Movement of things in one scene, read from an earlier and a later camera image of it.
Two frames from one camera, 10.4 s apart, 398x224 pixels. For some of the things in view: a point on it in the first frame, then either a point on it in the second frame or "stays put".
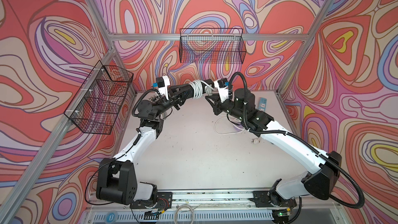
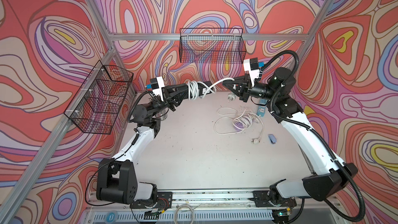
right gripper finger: x=215 y=102 → x=236 y=89
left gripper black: x=172 y=101 stays put
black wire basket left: x=96 y=102 stays put
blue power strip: x=262 y=104 stays put
